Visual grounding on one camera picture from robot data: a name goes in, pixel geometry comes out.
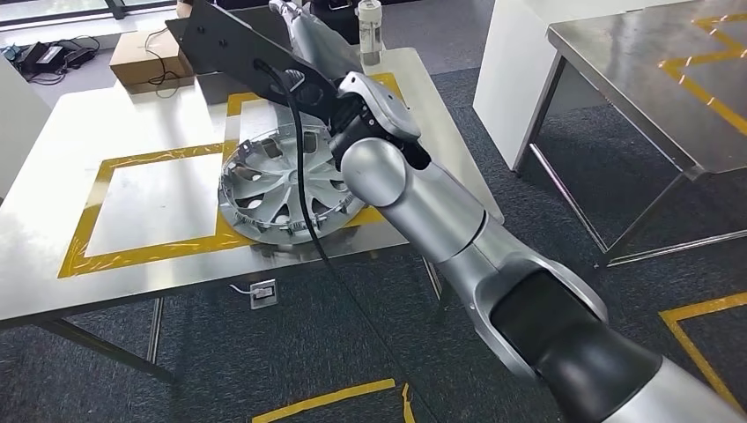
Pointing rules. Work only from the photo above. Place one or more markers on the black bag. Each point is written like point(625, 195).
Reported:
point(341, 17)

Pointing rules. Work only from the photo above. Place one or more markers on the black camera mounting bracket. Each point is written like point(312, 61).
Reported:
point(233, 52)

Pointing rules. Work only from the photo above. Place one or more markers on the metal floor socket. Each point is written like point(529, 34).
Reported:
point(262, 293)

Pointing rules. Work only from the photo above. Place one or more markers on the silver plastic hubcap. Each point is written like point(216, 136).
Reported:
point(262, 192)

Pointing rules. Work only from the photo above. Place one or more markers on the white cabinet panel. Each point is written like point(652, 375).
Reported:
point(513, 70)

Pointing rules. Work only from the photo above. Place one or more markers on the black device with white label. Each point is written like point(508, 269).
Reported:
point(44, 56)

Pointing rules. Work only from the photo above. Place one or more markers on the stainless steel workbench table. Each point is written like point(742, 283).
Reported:
point(146, 198)
point(642, 76)

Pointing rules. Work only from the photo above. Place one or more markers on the clear water bottle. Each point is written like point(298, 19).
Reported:
point(370, 35)

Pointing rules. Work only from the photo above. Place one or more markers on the black power adapter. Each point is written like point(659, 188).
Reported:
point(79, 57)

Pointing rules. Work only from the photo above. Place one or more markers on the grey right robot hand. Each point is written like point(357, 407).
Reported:
point(321, 46)

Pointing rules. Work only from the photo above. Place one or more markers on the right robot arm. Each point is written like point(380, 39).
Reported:
point(432, 210)

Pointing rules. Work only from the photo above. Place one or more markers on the brown cardboard box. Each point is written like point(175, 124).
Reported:
point(140, 58)

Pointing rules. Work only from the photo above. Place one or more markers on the white partition panel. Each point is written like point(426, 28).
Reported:
point(17, 128)

